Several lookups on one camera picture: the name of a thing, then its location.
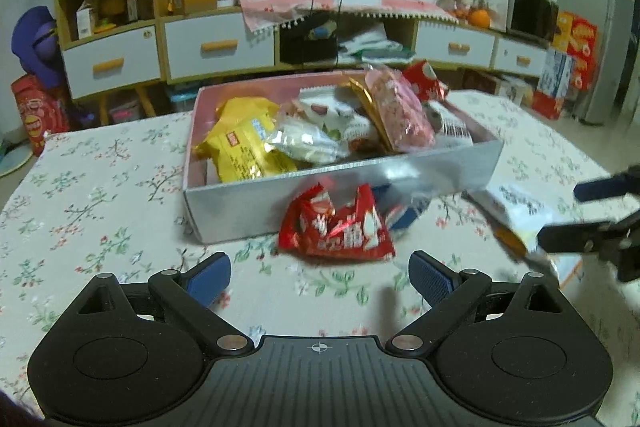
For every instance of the blue snack packet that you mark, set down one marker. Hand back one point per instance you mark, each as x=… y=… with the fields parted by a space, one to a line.
x=405 y=212

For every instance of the red printed bag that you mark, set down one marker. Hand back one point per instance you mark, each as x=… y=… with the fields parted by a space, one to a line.
x=37 y=117

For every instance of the clear wrapped snack packet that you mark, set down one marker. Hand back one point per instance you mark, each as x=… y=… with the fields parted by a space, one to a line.
x=305 y=142

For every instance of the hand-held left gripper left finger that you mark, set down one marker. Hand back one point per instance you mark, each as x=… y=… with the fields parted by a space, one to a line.
x=210 y=279

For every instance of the tall wooden shelf cabinet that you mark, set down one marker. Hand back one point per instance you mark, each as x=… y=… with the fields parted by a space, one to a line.
x=115 y=62

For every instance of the silver fridge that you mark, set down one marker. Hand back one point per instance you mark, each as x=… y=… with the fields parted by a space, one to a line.
x=600 y=7

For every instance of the stacked red cartons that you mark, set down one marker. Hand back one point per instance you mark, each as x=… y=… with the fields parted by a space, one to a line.
x=577 y=42

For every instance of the red snack packet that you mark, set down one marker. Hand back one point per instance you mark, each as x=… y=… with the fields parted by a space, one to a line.
x=425 y=79
x=335 y=227

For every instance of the black bag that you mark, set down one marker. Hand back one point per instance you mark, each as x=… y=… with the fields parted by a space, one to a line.
x=307 y=44

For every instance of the blue and white carton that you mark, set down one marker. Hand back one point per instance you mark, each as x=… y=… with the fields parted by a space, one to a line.
x=555 y=74

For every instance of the purple plush toy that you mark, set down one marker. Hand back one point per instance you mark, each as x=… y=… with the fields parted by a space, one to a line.
x=37 y=47

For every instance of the white nut snack packet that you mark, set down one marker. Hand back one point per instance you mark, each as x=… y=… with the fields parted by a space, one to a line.
x=335 y=117

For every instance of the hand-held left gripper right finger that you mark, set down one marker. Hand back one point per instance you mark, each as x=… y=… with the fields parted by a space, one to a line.
x=430 y=279

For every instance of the floral tablecloth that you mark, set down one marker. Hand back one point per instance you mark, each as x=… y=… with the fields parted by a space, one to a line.
x=100 y=207

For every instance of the pink checked cloth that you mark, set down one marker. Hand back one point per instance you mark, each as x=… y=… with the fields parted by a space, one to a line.
x=360 y=2

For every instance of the orange fruit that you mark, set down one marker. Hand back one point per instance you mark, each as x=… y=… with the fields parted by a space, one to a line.
x=481 y=18

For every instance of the clear plastic storage bin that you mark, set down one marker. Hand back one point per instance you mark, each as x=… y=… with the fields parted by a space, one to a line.
x=125 y=108

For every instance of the white barcode snack packet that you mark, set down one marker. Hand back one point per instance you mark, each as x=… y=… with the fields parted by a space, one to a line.
x=450 y=122

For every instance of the long low wooden cabinet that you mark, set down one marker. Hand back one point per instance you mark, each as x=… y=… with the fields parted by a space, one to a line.
x=220 y=47

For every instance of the pink snack packet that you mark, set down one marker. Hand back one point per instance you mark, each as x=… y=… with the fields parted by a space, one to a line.
x=400 y=112

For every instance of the microwave oven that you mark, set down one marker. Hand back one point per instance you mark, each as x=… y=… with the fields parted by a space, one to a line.
x=532 y=14

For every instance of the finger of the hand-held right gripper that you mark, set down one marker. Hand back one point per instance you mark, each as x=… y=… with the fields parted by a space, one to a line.
x=575 y=237
x=607 y=187

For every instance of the pink-lined cardboard box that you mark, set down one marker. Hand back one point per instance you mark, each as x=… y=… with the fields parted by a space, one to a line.
x=250 y=212

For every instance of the white and orange snack packet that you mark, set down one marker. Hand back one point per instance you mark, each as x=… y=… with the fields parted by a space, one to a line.
x=515 y=212

